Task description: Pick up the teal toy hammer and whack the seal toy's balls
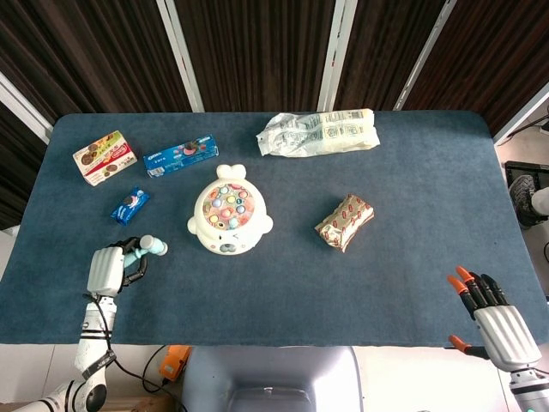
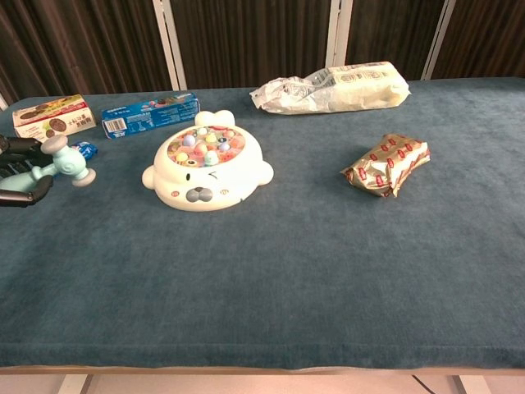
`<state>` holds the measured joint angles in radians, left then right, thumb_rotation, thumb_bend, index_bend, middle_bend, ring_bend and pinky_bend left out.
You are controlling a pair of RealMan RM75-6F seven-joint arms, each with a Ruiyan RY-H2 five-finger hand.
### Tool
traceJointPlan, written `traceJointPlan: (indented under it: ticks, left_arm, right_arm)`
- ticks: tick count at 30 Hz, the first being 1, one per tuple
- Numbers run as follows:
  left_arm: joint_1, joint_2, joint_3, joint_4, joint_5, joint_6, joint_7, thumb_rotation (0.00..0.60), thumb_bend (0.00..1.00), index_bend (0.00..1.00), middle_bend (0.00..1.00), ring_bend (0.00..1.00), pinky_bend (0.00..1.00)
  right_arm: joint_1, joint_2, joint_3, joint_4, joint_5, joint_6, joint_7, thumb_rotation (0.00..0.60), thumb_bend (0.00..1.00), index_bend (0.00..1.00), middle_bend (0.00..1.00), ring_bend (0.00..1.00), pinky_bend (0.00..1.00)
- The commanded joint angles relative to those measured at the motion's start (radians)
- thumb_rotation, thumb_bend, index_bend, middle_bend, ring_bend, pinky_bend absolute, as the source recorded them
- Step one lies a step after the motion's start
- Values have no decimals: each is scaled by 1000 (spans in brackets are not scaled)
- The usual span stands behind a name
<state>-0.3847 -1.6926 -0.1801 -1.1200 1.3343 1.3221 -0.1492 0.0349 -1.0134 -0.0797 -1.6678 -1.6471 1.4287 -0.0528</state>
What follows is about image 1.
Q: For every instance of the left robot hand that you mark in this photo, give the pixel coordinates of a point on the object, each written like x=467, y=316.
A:
x=105, y=269

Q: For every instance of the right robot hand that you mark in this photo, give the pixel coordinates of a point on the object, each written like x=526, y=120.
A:
x=502, y=324

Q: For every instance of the light blue toy hammer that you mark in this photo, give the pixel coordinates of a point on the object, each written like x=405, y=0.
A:
x=151, y=245

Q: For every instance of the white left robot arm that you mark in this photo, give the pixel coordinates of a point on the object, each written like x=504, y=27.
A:
x=92, y=343

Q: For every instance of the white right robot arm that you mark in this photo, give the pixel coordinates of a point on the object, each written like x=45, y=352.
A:
x=531, y=388

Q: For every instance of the white seal whack-a-mole toy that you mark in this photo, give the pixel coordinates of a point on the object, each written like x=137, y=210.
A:
x=230, y=212

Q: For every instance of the small blue Oreo packet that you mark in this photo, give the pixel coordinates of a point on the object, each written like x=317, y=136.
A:
x=130, y=205

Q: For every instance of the cream biscuit box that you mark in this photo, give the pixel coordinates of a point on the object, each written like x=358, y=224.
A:
x=105, y=158

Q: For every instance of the orange device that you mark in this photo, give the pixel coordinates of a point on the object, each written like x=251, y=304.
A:
x=175, y=362

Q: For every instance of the black grey shoe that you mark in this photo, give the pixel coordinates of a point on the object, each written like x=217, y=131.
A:
x=522, y=197

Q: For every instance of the blue Oreo box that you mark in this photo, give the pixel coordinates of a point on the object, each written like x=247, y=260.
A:
x=182, y=155

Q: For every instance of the cardboard box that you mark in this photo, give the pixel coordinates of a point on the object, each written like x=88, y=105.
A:
x=137, y=404

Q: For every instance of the blue table mat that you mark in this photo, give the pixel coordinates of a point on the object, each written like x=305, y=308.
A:
x=274, y=292

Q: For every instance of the gold red snack packet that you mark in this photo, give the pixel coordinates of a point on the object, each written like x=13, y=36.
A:
x=345, y=222

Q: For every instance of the grey robot torso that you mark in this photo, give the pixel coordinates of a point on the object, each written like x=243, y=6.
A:
x=272, y=379

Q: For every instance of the cream crumpled bread bag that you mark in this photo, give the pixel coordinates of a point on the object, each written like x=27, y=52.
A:
x=319, y=132

